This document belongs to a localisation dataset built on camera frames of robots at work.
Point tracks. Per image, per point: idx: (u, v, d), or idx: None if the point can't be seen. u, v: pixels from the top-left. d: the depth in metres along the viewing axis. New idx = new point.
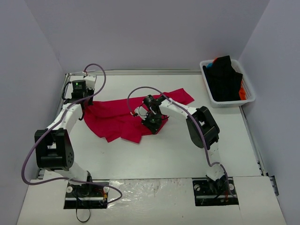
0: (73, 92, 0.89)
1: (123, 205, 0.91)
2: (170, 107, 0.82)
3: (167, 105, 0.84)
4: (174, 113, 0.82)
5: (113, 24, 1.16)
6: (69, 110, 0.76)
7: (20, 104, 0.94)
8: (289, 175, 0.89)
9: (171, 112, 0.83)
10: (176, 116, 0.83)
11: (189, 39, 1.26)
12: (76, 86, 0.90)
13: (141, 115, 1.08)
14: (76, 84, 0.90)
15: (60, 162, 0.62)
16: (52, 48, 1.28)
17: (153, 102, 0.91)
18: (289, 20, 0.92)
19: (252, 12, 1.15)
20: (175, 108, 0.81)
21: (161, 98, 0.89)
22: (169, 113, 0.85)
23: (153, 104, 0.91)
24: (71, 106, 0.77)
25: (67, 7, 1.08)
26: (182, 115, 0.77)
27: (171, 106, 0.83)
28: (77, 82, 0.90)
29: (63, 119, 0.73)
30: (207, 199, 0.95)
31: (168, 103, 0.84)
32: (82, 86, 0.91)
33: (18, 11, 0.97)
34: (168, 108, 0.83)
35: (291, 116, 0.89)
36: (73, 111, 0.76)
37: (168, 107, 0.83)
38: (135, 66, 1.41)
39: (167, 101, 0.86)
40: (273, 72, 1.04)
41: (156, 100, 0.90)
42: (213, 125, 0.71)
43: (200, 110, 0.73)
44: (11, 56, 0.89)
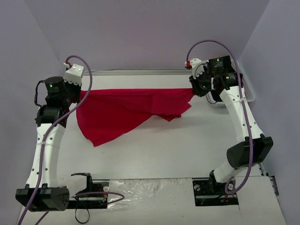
0: (48, 97, 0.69)
1: (123, 205, 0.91)
2: (236, 105, 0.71)
3: (233, 99, 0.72)
4: (233, 112, 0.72)
5: (113, 24, 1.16)
6: (47, 144, 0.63)
7: (19, 105, 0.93)
8: (289, 175, 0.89)
9: (230, 108, 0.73)
10: (231, 115, 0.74)
11: (189, 39, 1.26)
12: (50, 88, 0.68)
13: (194, 71, 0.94)
14: (50, 85, 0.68)
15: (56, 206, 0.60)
16: (52, 48, 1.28)
17: (222, 78, 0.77)
18: (289, 19, 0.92)
19: (252, 12, 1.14)
20: (240, 112, 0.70)
21: (234, 82, 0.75)
22: (227, 104, 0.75)
23: (221, 78, 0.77)
24: (48, 136, 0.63)
25: (66, 7, 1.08)
26: (242, 126, 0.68)
27: (237, 104, 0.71)
28: (51, 83, 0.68)
29: (45, 163, 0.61)
30: (207, 199, 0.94)
31: (236, 98, 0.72)
32: (60, 86, 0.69)
33: (17, 11, 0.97)
34: (231, 102, 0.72)
35: (290, 116, 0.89)
36: (52, 144, 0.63)
37: (232, 101, 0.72)
38: (135, 66, 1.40)
39: (236, 94, 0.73)
40: (272, 72, 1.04)
41: (227, 78, 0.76)
42: (259, 158, 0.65)
43: (261, 138, 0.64)
44: (10, 56, 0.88)
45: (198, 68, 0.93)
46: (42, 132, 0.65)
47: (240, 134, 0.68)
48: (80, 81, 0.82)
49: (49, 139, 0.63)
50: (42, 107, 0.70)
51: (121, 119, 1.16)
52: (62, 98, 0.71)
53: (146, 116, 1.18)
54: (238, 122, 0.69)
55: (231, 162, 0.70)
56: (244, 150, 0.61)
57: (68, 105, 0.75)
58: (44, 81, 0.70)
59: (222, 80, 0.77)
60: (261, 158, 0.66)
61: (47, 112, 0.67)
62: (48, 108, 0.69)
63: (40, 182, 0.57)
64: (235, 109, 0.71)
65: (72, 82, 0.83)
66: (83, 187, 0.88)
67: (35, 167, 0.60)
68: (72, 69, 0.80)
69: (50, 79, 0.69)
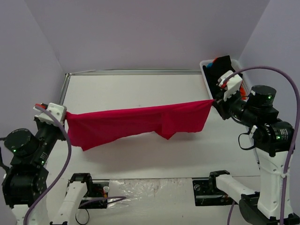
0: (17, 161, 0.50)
1: (123, 204, 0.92)
2: (273, 178, 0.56)
3: (274, 169, 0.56)
4: (268, 182, 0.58)
5: (113, 24, 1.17)
6: None
7: (18, 104, 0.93)
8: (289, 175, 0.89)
9: (266, 173, 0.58)
10: (264, 177, 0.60)
11: (189, 39, 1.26)
12: (15, 152, 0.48)
13: (226, 93, 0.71)
14: (14, 151, 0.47)
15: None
16: (52, 48, 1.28)
17: (271, 134, 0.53)
18: (289, 19, 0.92)
19: (252, 12, 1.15)
20: (276, 188, 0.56)
21: (284, 142, 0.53)
22: (263, 165, 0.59)
23: (270, 134, 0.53)
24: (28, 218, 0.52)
25: (67, 7, 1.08)
26: (272, 202, 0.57)
27: (277, 177, 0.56)
28: (14, 147, 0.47)
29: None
30: (207, 199, 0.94)
31: (279, 168, 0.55)
32: (28, 148, 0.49)
33: (18, 11, 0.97)
34: (270, 172, 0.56)
35: (290, 116, 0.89)
36: None
37: (271, 170, 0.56)
38: (135, 66, 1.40)
39: (281, 164, 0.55)
40: (272, 72, 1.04)
41: (277, 137, 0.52)
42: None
43: (288, 219, 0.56)
44: (10, 56, 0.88)
45: (234, 88, 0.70)
46: (19, 213, 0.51)
47: (266, 208, 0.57)
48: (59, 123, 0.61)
49: None
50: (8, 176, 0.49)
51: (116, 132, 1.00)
52: (35, 162, 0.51)
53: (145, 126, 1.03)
54: (269, 195, 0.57)
55: (243, 213, 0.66)
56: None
57: (44, 163, 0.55)
58: (4, 139, 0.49)
59: (269, 137, 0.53)
60: None
61: (15, 185, 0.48)
62: (16, 178, 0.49)
63: None
64: (271, 181, 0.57)
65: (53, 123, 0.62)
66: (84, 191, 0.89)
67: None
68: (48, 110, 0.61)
69: (13, 139, 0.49)
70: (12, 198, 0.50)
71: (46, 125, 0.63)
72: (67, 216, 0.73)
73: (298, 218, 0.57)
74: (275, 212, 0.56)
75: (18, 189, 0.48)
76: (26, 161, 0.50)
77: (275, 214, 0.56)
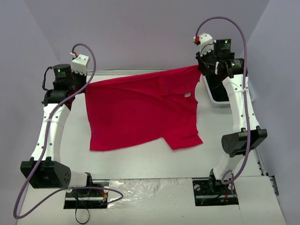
0: (56, 80, 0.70)
1: (123, 204, 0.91)
2: (237, 94, 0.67)
3: (236, 88, 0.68)
4: (233, 102, 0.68)
5: (113, 25, 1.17)
6: (53, 121, 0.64)
7: (19, 104, 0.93)
8: (289, 175, 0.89)
9: (231, 96, 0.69)
10: (231, 105, 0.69)
11: (189, 40, 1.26)
12: (58, 72, 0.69)
13: (201, 49, 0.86)
14: (58, 70, 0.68)
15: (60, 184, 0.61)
16: (52, 48, 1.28)
17: (228, 64, 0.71)
18: (288, 20, 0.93)
19: (251, 14, 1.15)
20: (240, 103, 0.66)
21: (239, 69, 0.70)
22: (228, 93, 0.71)
23: (226, 63, 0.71)
24: (54, 113, 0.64)
25: (67, 8, 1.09)
26: (240, 117, 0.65)
27: (239, 94, 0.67)
28: (59, 68, 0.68)
29: (49, 138, 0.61)
30: (207, 199, 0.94)
31: (239, 87, 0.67)
32: (67, 72, 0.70)
33: (18, 11, 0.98)
34: (233, 92, 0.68)
35: (290, 116, 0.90)
36: (57, 121, 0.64)
37: (234, 90, 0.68)
38: (136, 67, 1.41)
39: (239, 83, 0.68)
40: (272, 72, 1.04)
41: (232, 64, 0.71)
42: (251, 146, 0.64)
43: (256, 130, 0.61)
44: (11, 56, 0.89)
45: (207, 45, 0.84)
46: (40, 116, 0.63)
47: (237, 124, 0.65)
48: (86, 71, 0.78)
49: (55, 117, 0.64)
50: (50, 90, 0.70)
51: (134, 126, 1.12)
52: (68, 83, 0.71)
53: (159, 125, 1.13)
54: (237, 111, 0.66)
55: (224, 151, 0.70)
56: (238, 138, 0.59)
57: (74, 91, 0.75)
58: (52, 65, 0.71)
59: (227, 65, 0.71)
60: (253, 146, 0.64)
61: (54, 93, 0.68)
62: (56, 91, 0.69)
63: (44, 155, 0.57)
64: (236, 99, 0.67)
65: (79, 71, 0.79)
66: (83, 183, 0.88)
67: (40, 141, 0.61)
68: (79, 58, 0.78)
69: (58, 64, 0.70)
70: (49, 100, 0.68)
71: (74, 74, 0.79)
72: None
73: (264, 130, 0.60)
74: (243, 123, 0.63)
75: (56, 95, 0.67)
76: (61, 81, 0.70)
77: (244, 126, 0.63)
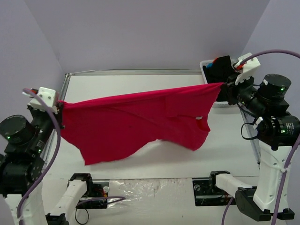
0: (8, 149, 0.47)
1: (123, 205, 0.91)
2: (273, 172, 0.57)
3: (274, 163, 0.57)
4: (266, 174, 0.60)
5: (113, 25, 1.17)
6: (26, 216, 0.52)
7: (19, 104, 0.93)
8: (290, 175, 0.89)
9: (266, 167, 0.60)
10: (262, 172, 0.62)
11: (189, 39, 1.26)
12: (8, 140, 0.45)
13: (238, 78, 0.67)
14: (7, 137, 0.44)
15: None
16: (52, 48, 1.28)
17: (276, 127, 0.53)
18: (290, 20, 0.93)
19: (252, 13, 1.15)
20: (273, 183, 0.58)
21: (289, 136, 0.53)
22: (263, 156, 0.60)
23: (274, 127, 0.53)
24: (22, 209, 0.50)
25: (67, 8, 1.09)
26: (268, 196, 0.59)
27: (276, 172, 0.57)
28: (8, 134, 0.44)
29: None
30: (207, 199, 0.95)
31: (280, 164, 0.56)
32: (23, 136, 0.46)
33: (18, 12, 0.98)
34: (270, 166, 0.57)
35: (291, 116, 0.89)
36: (32, 214, 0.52)
37: (272, 166, 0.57)
38: (136, 66, 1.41)
39: (282, 159, 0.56)
40: (273, 73, 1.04)
41: (282, 130, 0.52)
42: None
43: (281, 213, 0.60)
44: (11, 56, 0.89)
45: (252, 71, 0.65)
46: (13, 204, 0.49)
47: (263, 200, 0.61)
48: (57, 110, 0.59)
49: (25, 211, 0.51)
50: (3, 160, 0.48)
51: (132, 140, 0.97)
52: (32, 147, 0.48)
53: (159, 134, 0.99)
54: (266, 188, 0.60)
55: (237, 202, 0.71)
56: (258, 219, 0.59)
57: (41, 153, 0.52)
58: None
59: (274, 129, 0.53)
60: None
61: (9, 169, 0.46)
62: (12, 164, 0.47)
63: None
64: (270, 174, 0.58)
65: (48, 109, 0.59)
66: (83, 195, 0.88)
67: None
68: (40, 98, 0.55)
69: (6, 126, 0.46)
70: (5, 186, 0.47)
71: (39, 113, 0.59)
72: (65, 209, 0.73)
73: (292, 213, 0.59)
74: (269, 205, 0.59)
75: (12, 179, 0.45)
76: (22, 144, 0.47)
77: (269, 206, 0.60)
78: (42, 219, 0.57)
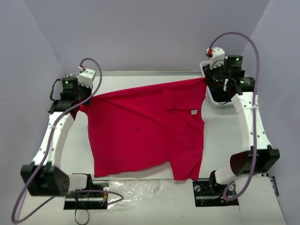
0: (63, 92, 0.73)
1: (123, 205, 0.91)
2: (246, 111, 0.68)
3: (245, 105, 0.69)
4: (242, 118, 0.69)
5: (114, 26, 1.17)
6: (56, 128, 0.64)
7: (19, 105, 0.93)
8: (289, 175, 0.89)
9: (240, 114, 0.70)
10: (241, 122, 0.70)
11: (189, 40, 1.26)
12: (65, 84, 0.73)
13: (211, 63, 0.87)
14: (66, 82, 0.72)
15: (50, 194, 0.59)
16: (52, 48, 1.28)
17: (236, 82, 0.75)
18: (289, 21, 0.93)
19: (252, 14, 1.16)
20: (250, 118, 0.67)
21: (249, 87, 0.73)
22: (238, 110, 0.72)
23: (235, 81, 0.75)
24: (58, 121, 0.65)
25: (68, 9, 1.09)
26: (249, 134, 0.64)
27: (248, 111, 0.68)
28: (67, 80, 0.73)
29: (51, 145, 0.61)
30: (207, 199, 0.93)
31: (248, 104, 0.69)
32: (74, 84, 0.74)
33: (19, 13, 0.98)
34: (242, 108, 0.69)
35: (290, 117, 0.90)
36: (61, 128, 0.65)
37: (243, 108, 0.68)
38: (135, 67, 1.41)
39: (249, 101, 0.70)
40: (272, 74, 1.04)
41: (241, 82, 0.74)
42: (264, 167, 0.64)
43: (267, 149, 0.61)
44: (12, 57, 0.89)
45: (219, 59, 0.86)
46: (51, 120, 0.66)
47: (246, 142, 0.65)
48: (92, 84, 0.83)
49: (58, 124, 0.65)
50: (56, 101, 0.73)
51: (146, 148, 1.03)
52: (74, 93, 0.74)
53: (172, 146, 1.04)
54: (245, 129, 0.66)
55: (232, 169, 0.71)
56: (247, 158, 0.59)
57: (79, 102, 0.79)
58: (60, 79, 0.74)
59: (236, 83, 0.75)
60: (265, 168, 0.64)
61: (58, 106, 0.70)
62: (60, 102, 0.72)
63: (46, 160, 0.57)
64: (244, 115, 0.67)
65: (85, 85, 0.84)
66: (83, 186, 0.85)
67: (43, 147, 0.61)
68: (85, 72, 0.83)
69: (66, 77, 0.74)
70: (55, 109, 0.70)
71: (80, 86, 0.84)
72: None
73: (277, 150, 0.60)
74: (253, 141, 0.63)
75: (60, 108, 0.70)
76: (69, 92, 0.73)
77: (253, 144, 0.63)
78: (62, 146, 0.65)
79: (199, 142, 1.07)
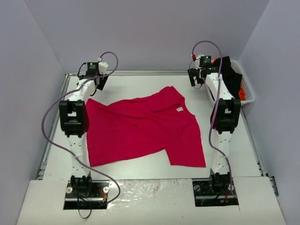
0: (88, 70, 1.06)
1: (123, 205, 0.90)
2: (214, 82, 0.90)
3: (213, 79, 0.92)
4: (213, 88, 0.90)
5: (113, 26, 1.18)
6: (84, 86, 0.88)
7: (19, 104, 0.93)
8: (288, 174, 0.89)
9: (212, 86, 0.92)
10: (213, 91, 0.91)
11: (189, 40, 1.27)
12: (90, 65, 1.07)
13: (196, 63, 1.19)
14: (91, 64, 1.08)
15: (75, 129, 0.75)
16: (52, 49, 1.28)
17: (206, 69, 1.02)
18: (288, 21, 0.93)
19: (251, 14, 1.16)
20: (216, 85, 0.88)
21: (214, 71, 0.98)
22: (211, 85, 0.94)
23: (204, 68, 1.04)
24: (86, 82, 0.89)
25: (68, 8, 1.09)
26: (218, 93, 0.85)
27: (215, 82, 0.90)
28: (91, 63, 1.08)
29: (81, 92, 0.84)
30: (207, 199, 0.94)
31: (215, 79, 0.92)
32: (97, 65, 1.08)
33: (19, 13, 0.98)
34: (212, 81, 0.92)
35: (289, 116, 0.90)
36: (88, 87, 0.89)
37: (213, 80, 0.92)
38: (136, 67, 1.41)
39: (215, 77, 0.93)
40: (271, 74, 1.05)
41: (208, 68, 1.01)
42: (234, 117, 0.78)
43: (232, 100, 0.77)
44: (12, 57, 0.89)
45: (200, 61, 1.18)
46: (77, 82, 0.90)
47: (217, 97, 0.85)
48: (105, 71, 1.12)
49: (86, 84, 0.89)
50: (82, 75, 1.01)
51: (143, 140, 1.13)
52: (95, 71, 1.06)
53: (167, 137, 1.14)
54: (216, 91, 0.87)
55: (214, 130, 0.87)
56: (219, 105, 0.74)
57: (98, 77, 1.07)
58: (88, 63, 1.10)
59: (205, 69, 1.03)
60: (236, 118, 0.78)
61: (86, 77, 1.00)
62: (86, 76, 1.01)
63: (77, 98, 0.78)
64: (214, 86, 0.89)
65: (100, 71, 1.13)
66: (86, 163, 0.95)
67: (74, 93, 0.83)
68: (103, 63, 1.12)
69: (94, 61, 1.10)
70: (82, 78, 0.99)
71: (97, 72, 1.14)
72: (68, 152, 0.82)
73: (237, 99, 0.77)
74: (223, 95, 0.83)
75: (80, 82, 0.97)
76: (92, 70, 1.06)
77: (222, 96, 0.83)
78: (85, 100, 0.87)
79: (195, 131, 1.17)
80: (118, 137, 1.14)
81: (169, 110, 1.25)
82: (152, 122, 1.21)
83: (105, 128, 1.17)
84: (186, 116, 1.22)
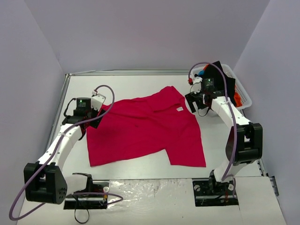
0: (77, 109, 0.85)
1: (123, 206, 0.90)
2: (223, 106, 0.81)
3: (221, 103, 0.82)
4: (224, 113, 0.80)
5: (113, 25, 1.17)
6: (65, 136, 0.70)
7: (19, 104, 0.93)
8: (289, 175, 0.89)
9: (221, 111, 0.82)
10: (223, 117, 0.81)
11: (189, 40, 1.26)
12: (80, 102, 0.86)
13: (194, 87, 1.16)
14: (80, 101, 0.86)
15: (46, 200, 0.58)
16: (52, 48, 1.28)
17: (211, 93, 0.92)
18: (288, 21, 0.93)
19: (251, 14, 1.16)
20: (228, 109, 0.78)
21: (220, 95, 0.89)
22: (219, 111, 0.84)
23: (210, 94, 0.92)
24: (68, 130, 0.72)
25: (68, 8, 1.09)
26: (230, 118, 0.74)
27: (224, 106, 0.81)
28: (81, 100, 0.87)
29: (58, 149, 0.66)
30: (207, 199, 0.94)
31: (223, 102, 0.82)
32: (86, 103, 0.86)
33: (19, 12, 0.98)
34: (220, 105, 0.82)
35: (289, 116, 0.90)
36: (70, 137, 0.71)
37: (221, 104, 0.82)
38: (135, 67, 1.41)
39: (223, 101, 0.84)
40: (271, 73, 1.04)
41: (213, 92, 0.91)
42: (256, 146, 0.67)
43: (250, 124, 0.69)
44: (12, 56, 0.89)
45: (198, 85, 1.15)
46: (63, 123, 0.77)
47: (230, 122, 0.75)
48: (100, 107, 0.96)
49: (68, 133, 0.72)
50: (67, 116, 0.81)
51: (142, 140, 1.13)
52: (85, 111, 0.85)
53: (167, 137, 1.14)
54: (227, 117, 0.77)
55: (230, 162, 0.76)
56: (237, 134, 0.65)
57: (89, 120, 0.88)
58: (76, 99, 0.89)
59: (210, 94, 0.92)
60: (258, 147, 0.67)
61: (71, 119, 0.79)
62: (72, 116, 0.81)
63: (49, 160, 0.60)
64: (224, 109, 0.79)
65: (93, 106, 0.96)
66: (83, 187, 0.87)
67: (49, 150, 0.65)
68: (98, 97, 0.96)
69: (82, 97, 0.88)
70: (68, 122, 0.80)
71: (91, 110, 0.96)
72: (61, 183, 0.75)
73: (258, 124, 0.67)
74: (239, 120, 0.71)
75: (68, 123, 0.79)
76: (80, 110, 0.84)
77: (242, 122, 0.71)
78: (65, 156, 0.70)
79: (195, 130, 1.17)
80: (118, 138, 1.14)
81: (170, 110, 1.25)
82: (152, 122, 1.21)
83: (105, 128, 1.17)
84: (186, 116, 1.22)
